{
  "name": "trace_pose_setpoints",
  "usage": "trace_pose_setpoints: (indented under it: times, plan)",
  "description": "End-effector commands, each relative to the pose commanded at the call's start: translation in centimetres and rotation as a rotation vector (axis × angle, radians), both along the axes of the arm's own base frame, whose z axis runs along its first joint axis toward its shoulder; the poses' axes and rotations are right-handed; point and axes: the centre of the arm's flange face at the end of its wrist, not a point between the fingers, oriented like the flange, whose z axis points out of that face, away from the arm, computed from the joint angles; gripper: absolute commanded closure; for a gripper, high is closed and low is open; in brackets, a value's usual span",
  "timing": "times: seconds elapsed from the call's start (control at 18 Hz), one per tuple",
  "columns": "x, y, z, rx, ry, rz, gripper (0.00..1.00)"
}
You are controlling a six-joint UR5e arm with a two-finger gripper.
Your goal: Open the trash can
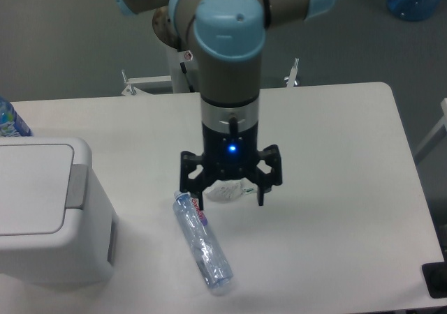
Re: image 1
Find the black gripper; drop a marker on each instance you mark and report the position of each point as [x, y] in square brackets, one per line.
[227, 157]

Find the white push-lid trash can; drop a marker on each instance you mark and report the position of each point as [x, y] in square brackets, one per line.
[57, 223]

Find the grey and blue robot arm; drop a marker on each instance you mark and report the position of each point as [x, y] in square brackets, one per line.
[226, 39]

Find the crumpled white plastic wrapper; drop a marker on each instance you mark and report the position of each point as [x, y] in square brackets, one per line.
[228, 191]

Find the clear empty plastic bottle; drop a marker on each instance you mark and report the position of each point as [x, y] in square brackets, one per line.
[204, 246]

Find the blue labelled bottle at left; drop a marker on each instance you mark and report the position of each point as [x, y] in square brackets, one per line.
[12, 124]

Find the black device at table edge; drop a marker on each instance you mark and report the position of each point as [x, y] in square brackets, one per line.
[435, 279]

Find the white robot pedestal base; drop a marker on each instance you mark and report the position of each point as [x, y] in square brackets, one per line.
[182, 76]

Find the white frame at right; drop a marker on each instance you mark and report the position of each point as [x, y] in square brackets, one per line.
[432, 139]

